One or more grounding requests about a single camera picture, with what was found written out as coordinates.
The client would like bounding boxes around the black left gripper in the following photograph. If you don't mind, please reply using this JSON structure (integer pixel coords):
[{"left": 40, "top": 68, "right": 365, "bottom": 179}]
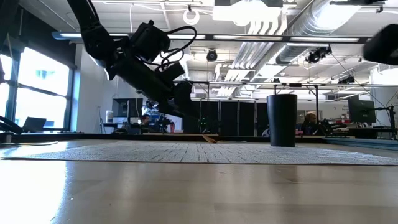
[{"left": 105, "top": 42, "right": 200, "bottom": 118}]

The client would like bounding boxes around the tall black cup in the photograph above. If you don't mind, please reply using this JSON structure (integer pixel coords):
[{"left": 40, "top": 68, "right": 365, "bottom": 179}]
[{"left": 266, "top": 93, "right": 299, "bottom": 147}]

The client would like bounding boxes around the tan wooden strip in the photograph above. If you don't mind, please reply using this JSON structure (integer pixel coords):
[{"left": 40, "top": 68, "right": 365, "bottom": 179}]
[{"left": 201, "top": 134, "right": 247, "bottom": 144}]

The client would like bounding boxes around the grey woven placemat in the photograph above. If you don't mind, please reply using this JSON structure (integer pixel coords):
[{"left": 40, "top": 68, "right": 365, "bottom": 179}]
[{"left": 2, "top": 139, "right": 398, "bottom": 166}]

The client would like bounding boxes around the black computer monitor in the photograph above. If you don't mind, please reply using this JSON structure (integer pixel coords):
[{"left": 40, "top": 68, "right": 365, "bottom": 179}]
[
  {"left": 347, "top": 98, "right": 377, "bottom": 124},
  {"left": 112, "top": 98, "right": 144, "bottom": 118}
]

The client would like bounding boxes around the black stand pole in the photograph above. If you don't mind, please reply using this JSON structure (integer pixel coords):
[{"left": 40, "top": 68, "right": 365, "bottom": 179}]
[{"left": 374, "top": 104, "right": 398, "bottom": 140}]

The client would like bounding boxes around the blue foam pad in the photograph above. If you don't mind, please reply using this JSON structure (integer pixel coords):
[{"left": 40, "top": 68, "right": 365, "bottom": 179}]
[{"left": 323, "top": 136, "right": 398, "bottom": 152}]

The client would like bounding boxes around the white ceiling light panel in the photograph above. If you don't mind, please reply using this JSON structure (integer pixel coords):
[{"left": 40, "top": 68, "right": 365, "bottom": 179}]
[{"left": 213, "top": 4, "right": 282, "bottom": 22}]

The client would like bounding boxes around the large window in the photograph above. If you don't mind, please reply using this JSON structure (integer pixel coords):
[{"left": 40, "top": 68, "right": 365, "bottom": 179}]
[{"left": 0, "top": 46, "right": 75, "bottom": 131}]

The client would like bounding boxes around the black laptop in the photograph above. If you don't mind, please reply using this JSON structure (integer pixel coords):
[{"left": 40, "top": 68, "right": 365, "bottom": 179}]
[{"left": 23, "top": 116, "right": 48, "bottom": 133}]

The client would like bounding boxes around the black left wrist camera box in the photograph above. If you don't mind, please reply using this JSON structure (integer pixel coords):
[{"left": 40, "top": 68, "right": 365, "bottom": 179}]
[{"left": 129, "top": 19, "right": 171, "bottom": 63}]

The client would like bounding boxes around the black camera cable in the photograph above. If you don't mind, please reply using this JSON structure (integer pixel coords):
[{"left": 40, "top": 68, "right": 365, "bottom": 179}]
[{"left": 155, "top": 26, "right": 198, "bottom": 72}]

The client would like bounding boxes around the white cable coil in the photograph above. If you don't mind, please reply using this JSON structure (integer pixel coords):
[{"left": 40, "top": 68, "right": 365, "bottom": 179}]
[{"left": 182, "top": 8, "right": 201, "bottom": 26}]

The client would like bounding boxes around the black table frame rail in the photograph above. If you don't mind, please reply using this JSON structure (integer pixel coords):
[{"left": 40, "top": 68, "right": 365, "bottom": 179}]
[{"left": 0, "top": 133, "right": 327, "bottom": 144}]

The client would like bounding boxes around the black metal rig frame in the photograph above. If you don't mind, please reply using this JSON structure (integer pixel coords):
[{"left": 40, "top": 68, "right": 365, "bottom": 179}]
[{"left": 174, "top": 79, "right": 398, "bottom": 138}]

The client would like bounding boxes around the overhead frame light bar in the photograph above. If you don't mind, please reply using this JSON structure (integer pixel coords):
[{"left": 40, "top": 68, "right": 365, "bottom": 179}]
[{"left": 52, "top": 30, "right": 374, "bottom": 44}]

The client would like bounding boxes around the black curved cable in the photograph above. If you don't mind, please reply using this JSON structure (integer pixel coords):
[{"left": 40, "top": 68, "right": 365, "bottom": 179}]
[{"left": 0, "top": 114, "right": 25, "bottom": 135}]

